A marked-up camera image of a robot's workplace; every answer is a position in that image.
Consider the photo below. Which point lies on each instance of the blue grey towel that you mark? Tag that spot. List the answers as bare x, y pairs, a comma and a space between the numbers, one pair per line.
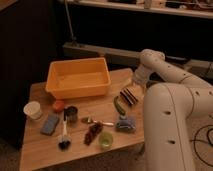
125, 124

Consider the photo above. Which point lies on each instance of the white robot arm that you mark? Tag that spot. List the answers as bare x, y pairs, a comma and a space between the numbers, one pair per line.
166, 106

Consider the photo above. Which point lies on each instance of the green cucumber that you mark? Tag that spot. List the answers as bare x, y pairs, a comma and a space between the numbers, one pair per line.
119, 109

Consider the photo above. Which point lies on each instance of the striped chocolate wafer block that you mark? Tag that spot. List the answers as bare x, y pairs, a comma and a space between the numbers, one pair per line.
129, 97

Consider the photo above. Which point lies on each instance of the orange plastic bin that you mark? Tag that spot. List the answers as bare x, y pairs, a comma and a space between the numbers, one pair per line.
78, 78

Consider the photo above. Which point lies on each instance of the metal spoon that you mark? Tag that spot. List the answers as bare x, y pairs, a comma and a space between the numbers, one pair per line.
89, 120

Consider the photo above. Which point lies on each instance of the metal can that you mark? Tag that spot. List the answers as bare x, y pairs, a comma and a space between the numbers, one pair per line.
71, 113

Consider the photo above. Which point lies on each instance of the dark grape bunch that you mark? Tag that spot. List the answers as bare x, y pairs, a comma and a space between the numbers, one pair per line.
93, 131

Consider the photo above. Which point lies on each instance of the orange fruit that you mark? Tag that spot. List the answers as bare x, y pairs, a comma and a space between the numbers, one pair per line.
58, 106

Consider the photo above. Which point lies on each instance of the green plastic cup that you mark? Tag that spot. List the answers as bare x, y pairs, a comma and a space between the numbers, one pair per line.
105, 140

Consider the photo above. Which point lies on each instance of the grey metal shelf rack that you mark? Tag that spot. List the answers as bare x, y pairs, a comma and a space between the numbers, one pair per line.
122, 29

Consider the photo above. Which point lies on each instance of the blue sponge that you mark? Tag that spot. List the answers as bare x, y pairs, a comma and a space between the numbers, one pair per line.
50, 124

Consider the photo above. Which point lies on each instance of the white paper cup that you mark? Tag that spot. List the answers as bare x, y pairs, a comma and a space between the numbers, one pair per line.
33, 110

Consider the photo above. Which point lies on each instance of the white handled dish brush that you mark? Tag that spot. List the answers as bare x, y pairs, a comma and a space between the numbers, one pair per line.
64, 140

